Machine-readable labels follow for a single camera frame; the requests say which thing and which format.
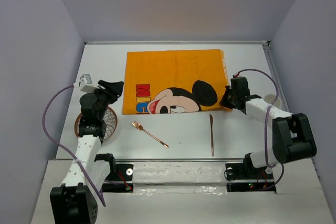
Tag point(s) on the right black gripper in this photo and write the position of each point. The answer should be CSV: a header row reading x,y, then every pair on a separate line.
x,y
224,102

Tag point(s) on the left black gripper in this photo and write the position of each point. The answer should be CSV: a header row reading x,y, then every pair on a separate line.
x,y
115,88

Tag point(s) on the floral patterned plate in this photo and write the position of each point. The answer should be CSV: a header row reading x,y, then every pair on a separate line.
x,y
110,119

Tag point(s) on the white paper cup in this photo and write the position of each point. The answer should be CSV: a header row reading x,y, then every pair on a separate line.
x,y
271,99

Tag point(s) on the yellow cartoon mouse placemat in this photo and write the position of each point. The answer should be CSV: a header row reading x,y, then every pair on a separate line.
x,y
174,81

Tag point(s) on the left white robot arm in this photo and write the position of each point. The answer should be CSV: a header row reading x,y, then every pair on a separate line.
x,y
76,199

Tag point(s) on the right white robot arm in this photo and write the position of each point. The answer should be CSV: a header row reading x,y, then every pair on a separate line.
x,y
292,136

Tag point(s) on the copper knife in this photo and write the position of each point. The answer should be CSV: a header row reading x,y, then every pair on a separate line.
x,y
212,138

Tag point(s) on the copper fork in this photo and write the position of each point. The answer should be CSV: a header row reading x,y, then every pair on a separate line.
x,y
140,128

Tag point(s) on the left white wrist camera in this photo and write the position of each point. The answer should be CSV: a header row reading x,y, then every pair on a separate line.
x,y
85,84

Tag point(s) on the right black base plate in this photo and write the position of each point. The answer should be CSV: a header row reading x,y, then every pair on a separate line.
x,y
240,179

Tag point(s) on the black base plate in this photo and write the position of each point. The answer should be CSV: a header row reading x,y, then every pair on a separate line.
x,y
240,179
121,181

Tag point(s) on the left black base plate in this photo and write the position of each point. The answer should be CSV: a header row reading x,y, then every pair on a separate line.
x,y
121,181

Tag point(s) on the aluminium table edge rail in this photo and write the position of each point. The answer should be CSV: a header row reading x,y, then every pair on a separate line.
x,y
178,160

